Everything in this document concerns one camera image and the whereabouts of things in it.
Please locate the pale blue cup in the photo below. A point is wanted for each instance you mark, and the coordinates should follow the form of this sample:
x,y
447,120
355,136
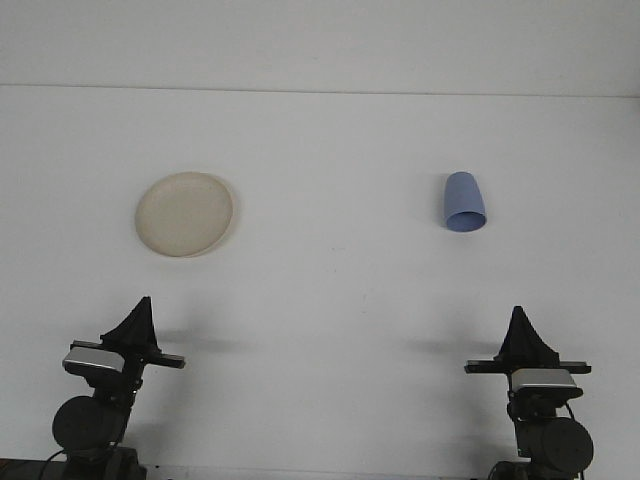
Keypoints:
x,y
462,197

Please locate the pale round plate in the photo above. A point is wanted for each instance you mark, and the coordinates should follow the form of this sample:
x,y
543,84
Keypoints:
x,y
185,215

